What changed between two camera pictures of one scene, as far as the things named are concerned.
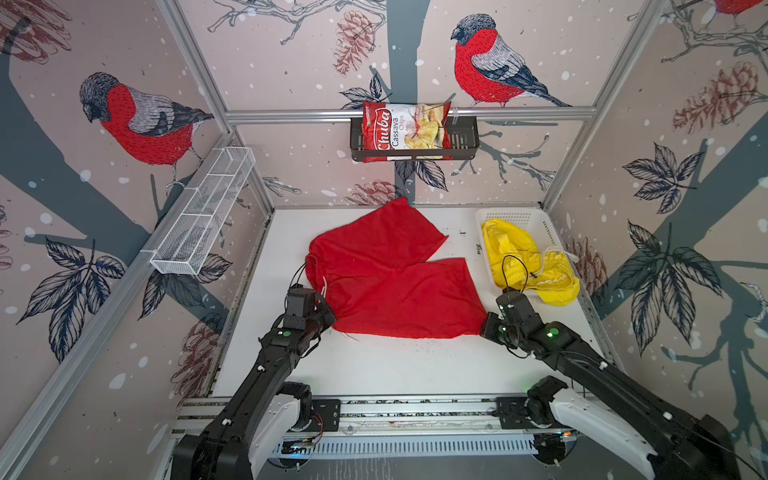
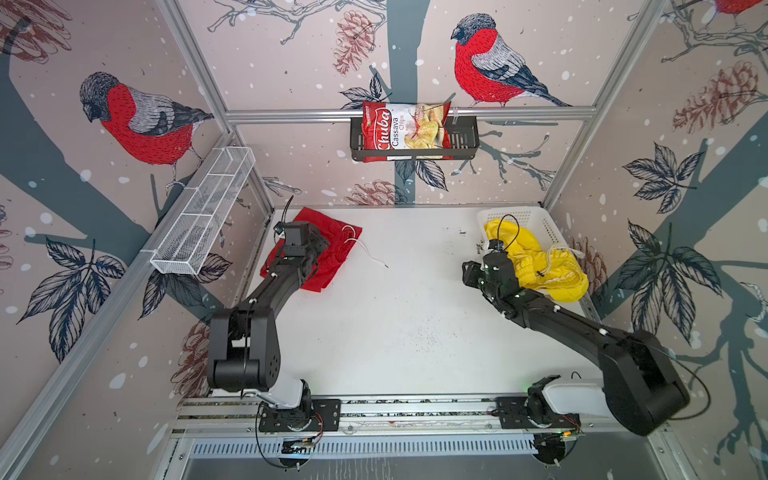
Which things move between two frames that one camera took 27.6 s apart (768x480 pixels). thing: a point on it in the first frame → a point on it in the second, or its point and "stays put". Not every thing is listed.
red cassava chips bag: [406, 131] stays put
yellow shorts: [518, 262] stays put
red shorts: [377, 270] → [341, 236]
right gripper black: [486, 329] → [470, 272]
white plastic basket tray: [539, 225] stays put
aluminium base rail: [374, 415] stays put
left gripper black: [327, 312] → [318, 240]
